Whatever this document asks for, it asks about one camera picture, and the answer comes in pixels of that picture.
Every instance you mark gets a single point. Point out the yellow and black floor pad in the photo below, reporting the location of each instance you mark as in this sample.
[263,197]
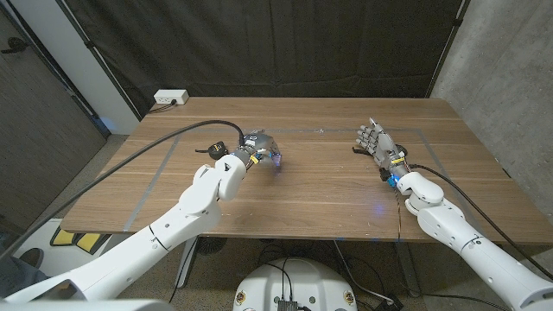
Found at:
[88,242]

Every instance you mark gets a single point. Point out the black backdrop stand pole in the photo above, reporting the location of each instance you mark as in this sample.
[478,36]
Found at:
[93,47]
[449,43]

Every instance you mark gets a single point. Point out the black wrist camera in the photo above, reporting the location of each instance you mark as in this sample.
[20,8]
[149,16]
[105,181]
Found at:
[383,174]
[217,150]

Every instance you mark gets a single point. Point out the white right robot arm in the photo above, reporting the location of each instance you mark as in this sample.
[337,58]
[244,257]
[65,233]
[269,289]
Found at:
[475,250]

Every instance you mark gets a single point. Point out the black fabric backdrop curtain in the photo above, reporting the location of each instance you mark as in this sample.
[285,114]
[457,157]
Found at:
[281,43]

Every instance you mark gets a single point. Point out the grey table leg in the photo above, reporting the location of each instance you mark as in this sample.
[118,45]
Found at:
[406,268]

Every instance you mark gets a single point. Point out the white table leg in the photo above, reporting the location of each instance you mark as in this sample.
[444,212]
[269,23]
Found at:
[189,263]

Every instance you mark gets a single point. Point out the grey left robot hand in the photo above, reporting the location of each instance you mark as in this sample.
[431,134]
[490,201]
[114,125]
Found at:
[259,144]

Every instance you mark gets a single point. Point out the purple Lego brick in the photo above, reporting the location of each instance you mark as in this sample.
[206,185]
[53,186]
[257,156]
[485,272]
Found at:
[276,160]

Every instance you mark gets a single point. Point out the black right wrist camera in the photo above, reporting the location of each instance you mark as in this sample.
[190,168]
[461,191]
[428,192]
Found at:
[383,174]

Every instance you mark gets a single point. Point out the black floor power adapter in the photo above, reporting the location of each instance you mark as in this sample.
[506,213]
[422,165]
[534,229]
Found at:
[387,304]

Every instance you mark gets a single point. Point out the person in blue jeans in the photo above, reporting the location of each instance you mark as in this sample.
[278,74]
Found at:
[17,276]

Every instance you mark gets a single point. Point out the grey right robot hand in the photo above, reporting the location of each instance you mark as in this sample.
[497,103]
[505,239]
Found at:
[382,144]

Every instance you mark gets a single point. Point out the white power strip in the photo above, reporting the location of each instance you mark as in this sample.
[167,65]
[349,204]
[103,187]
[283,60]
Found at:
[171,96]

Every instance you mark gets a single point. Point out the white robot torso shell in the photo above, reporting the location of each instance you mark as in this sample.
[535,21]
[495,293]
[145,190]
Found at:
[86,306]

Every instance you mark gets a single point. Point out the black finned electronics box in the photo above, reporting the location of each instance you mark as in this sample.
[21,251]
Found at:
[287,306]

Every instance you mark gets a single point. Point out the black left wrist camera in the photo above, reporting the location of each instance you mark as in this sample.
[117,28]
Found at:
[217,150]

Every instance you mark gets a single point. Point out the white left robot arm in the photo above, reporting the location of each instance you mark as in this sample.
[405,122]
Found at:
[173,224]

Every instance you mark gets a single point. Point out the black round ribbed disc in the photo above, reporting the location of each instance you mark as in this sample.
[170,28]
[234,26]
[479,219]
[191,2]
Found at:
[211,245]

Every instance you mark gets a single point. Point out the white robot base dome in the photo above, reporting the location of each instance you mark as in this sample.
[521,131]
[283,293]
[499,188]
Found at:
[302,281]

